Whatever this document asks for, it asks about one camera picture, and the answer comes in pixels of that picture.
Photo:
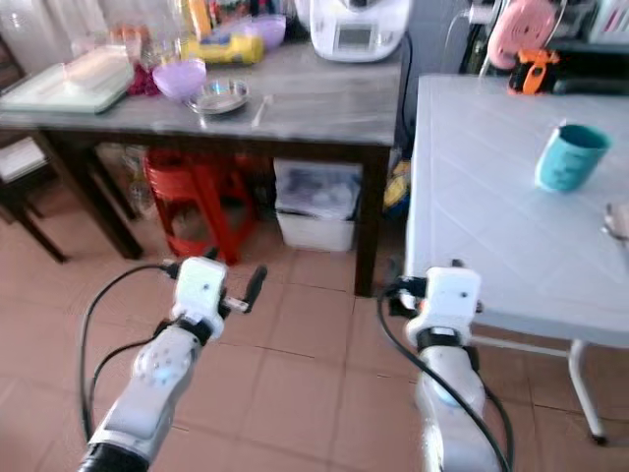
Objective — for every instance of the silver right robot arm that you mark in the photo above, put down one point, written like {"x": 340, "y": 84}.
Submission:
{"x": 452, "y": 403}

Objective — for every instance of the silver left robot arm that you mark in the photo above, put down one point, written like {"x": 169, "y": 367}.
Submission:
{"x": 157, "y": 379}

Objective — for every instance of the red plastic stool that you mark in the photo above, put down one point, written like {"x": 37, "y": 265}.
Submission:
{"x": 197, "y": 187}

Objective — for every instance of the white plastic storage box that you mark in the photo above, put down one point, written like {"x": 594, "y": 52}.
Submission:
{"x": 314, "y": 211}

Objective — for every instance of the white folding table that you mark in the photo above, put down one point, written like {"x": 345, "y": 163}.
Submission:
{"x": 491, "y": 216}

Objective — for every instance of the white spoon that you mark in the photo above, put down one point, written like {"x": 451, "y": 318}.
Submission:
{"x": 262, "y": 109}

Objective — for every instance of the steel bowl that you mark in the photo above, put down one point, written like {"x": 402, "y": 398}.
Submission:
{"x": 619, "y": 221}
{"x": 221, "y": 95}

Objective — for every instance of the grey top dark wood table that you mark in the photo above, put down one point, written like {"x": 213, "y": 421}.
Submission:
{"x": 314, "y": 108}

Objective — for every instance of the dark wood chair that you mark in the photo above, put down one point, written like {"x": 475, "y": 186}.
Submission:
{"x": 20, "y": 162}

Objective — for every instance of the light purple plastic bowl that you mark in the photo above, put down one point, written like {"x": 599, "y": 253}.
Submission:
{"x": 180, "y": 78}

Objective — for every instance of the teal cup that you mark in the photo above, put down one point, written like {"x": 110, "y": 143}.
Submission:
{"x": 568, "y": 162}

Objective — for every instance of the pale green tray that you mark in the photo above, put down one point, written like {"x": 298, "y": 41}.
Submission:
{"x": 59, "y": 91}

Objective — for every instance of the yellow plastic container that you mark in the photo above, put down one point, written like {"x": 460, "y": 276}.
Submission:
{"x": 226, "y": 48}

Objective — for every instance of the orange and black tool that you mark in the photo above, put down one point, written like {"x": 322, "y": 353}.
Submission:
{"x": 534, "y": 74}

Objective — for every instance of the orange bottle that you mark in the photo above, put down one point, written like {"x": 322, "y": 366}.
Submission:
{"x": 199, "y": 18}

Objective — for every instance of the white kitchen appliance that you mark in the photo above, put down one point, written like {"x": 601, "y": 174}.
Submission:
{"x": 362, "y": 29}

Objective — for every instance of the pink round fan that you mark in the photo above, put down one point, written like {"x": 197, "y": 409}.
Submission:
{"x": 523, "y": 29}

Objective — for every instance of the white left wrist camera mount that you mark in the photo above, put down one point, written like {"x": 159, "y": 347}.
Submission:
{"x": 201, "y": 287}

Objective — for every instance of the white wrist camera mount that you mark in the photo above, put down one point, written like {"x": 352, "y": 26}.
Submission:
{"x": 450, "y": 295}
{"x": 201, "y": 287}

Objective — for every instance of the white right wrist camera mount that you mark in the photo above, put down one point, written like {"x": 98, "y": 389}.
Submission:
{"x": 450, "y": 295}

